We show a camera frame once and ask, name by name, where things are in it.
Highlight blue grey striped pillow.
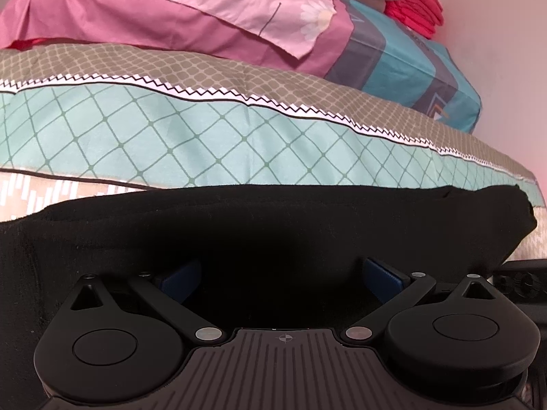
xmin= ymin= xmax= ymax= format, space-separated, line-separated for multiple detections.
xmin=324 ymin=0 xmax=482 ymax=134

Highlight black pants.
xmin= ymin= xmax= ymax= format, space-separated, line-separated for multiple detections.
xmin=0 ymin=186 xmax=538 ymax=410

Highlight stack of red clothes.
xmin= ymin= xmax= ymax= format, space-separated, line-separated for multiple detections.
xmin=384 ymin=0 xmax=445 ymax=37

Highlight patterned teal beige bedsheet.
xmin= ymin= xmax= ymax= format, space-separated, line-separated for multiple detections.
xmin=0 ymin=43 xmax=547 ymax=262

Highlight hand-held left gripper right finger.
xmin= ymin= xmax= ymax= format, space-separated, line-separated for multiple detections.
xmin=339 ymin=257 xmax=502 ymax=343

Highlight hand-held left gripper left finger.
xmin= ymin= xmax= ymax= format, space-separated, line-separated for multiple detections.
xmin=68 ymin=260 xmax=226 ymax=343

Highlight pink floral pillow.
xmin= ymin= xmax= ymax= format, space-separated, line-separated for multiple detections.
xmin=0 ymin=0 xmax=356 ymax=78

